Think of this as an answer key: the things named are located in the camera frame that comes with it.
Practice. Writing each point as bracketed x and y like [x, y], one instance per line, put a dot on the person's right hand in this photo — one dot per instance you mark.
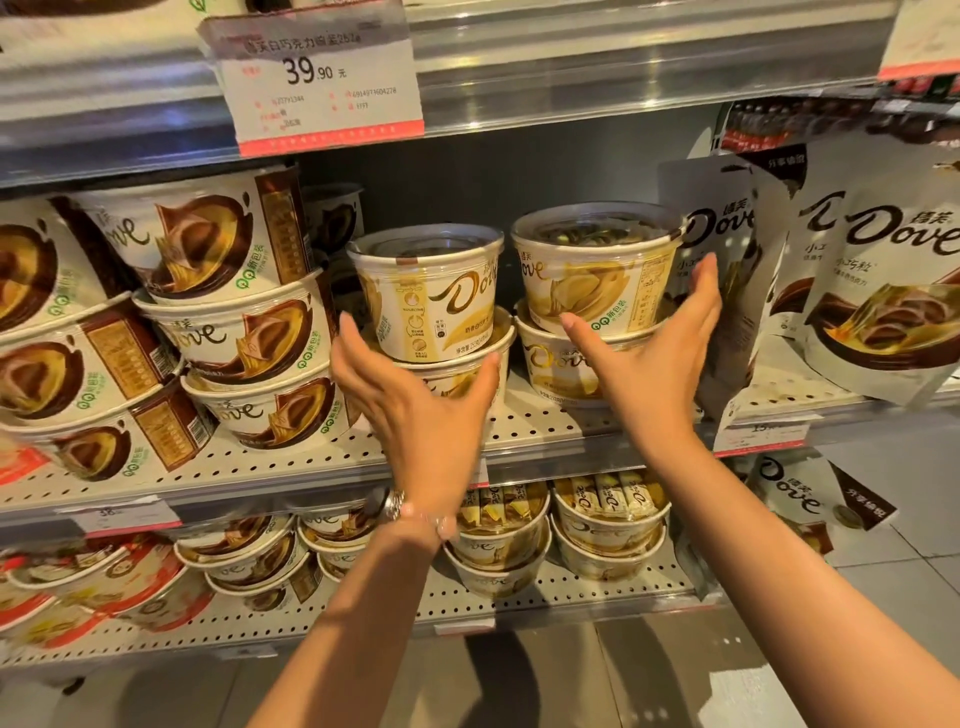
[656, 382]

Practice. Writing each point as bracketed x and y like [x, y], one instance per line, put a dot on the person's left hand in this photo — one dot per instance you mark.
[420, 435]

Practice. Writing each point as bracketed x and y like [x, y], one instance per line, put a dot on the person's right thumb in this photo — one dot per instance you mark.
[589, 345]

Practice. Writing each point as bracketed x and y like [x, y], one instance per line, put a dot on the person's left thumb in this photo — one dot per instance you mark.
[489, 382]

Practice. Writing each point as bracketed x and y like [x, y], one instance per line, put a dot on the person's right forearm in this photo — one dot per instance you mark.
[787, 585]

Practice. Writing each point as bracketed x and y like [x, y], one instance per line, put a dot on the person's left forearm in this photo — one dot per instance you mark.
[352, 637]

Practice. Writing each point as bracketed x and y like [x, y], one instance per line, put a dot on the cream gold chocolate tub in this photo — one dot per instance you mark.
[555, 367]
[450, 375]
[427, 292]
[600, 277]

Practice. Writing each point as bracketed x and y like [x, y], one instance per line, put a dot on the white perforated shelf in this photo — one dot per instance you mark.
[810, 390]
[540, 435]
[585, 592]

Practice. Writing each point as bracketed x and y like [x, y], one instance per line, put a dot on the gold tub of chocolate bars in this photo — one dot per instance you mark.
[611, 506]
[607, 562]
[502, 517]
[495, 577]

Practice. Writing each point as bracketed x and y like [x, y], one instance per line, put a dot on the white chocolate pouch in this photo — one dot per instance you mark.
[727, 225]
[892, 300]
[802, 495]
[814, 225]

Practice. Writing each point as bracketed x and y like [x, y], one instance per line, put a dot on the small shelf price label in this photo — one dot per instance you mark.
[761, 439]
[465, 624]
[124, 517]

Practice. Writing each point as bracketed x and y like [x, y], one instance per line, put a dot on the metal shelf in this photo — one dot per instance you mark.
[600, 60]

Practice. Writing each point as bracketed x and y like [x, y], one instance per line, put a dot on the stack of brown chocolate tubs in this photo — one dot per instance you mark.
[255, 559]
[202, 247]

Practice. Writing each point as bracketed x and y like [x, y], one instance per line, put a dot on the row of dark bottles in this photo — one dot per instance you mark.
[795, 120]

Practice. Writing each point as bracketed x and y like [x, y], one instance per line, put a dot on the large white red price tag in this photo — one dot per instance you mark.
[322, 90]
[922, 37]

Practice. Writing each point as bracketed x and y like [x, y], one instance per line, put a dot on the pile of red rimmed tubs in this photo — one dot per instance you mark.
[105, 585]

